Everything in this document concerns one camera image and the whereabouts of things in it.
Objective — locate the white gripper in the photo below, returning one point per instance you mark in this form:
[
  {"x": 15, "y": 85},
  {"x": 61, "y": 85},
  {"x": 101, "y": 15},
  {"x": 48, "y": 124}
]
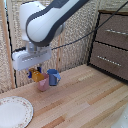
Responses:
[{"x": 30, "y": 58}]

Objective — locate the orange toast with white stripes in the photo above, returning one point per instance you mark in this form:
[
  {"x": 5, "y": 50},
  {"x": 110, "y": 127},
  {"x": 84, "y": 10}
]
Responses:
[{"x": 37, "y": 76}]

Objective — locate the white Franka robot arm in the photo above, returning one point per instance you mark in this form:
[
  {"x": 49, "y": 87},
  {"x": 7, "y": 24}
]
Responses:
[{"x": 46, "y": 20}]

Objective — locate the pink mug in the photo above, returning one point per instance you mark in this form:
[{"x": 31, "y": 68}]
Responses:
[{"x": 42, "y": 85}]

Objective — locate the blue mug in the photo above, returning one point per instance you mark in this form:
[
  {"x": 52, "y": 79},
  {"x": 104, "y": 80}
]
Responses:
[{"x": 53, "y": 76}]

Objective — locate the white patterned plate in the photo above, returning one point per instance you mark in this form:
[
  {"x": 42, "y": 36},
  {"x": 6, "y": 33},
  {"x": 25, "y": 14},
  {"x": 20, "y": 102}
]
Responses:
[{"x": 13, "y": 111}]

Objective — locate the brown wooden dresser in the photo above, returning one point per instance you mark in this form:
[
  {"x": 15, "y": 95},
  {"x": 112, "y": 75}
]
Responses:
[{"x": 111, "y": 46}]

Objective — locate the pale grey rounded object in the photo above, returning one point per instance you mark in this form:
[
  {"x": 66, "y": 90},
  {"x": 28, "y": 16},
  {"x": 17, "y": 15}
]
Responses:
[{"x": 121, "y": 117}]

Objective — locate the wooden post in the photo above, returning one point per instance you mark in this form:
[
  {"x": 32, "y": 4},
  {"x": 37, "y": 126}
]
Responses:
[{"x": 7, "y": 43}]

